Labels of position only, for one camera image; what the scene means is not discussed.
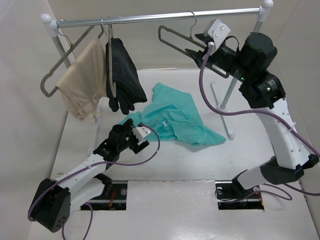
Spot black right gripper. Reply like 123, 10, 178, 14
185, 43, 253, 83

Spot grey clothes hanger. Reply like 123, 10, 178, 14
157, 11, 230, 79

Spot teal t shirt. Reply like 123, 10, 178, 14
119, 83, 226, 146

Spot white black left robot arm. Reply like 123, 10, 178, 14
27, 118, 154, 233

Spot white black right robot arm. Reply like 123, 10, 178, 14
188, 32, 320, 198

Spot black shirt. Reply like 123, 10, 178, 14
106, 38, 147, 115

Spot beige shirt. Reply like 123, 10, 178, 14
56, 37, 107, 123

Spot grey hanger with black shirt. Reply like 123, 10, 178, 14
101, 17, 117, 98

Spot grey hanger with beige shirt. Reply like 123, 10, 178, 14
40, 26, 94, 98

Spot metal clothes rack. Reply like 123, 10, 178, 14
39, 0, 274, 141

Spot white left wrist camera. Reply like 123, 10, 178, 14
132, 126, 152, 142

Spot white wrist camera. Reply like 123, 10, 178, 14
132, 126, 152, 142
203, 18, 231, 50

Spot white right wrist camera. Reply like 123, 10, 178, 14
203, 18, 231, 50

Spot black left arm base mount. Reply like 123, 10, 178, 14
90, 173, 128, 211

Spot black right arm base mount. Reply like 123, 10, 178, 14
214, 180, 264, 210

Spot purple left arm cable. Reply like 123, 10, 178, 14
27, 122, 161, 240

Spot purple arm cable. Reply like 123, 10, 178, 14
27, 122, 161, 240
198, 41, 320, 201

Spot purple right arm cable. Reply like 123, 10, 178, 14
198, 41, 320, 201

